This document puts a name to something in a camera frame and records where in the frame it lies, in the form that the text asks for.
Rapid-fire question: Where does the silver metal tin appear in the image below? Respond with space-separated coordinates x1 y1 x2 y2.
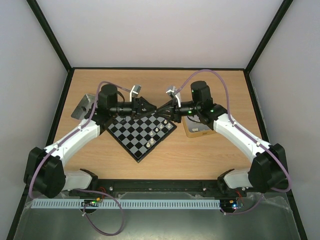
71 93 96 121

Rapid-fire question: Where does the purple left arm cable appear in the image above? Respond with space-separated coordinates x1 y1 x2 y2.
28 81 133 236

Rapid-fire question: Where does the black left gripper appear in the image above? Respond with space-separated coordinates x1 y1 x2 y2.
111 97 158 121

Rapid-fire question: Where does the gold-rimmed metal tin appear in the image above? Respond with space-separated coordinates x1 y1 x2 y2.
181 115 217 138

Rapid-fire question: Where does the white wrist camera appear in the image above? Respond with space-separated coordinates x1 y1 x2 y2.
166 85 182 107
129 84 142 101

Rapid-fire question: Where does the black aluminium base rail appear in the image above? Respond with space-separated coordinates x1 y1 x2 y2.
24 177 291 198

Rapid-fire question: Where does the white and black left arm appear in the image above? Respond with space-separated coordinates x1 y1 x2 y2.
23 81 157 198

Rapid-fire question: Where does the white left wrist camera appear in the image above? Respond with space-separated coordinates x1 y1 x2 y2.
129 84 142 101

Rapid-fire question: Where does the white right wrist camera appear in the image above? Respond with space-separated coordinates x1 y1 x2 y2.
166 85 182 107

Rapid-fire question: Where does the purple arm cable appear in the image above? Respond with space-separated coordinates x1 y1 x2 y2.
174 69 293 217
28 81 133 236

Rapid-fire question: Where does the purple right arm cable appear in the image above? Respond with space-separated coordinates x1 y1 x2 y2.
174 69 293 217

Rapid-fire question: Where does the black and white chessboard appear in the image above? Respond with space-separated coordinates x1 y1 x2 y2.
107 115 177 163

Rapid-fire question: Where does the black enclosure frame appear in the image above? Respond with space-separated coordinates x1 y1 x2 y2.
4 0 310 240

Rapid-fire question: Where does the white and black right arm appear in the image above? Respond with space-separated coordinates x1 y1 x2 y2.
155 81 289 196

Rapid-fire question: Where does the light blue slotted cable duct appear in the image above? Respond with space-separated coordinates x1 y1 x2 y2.
31 199 221 210

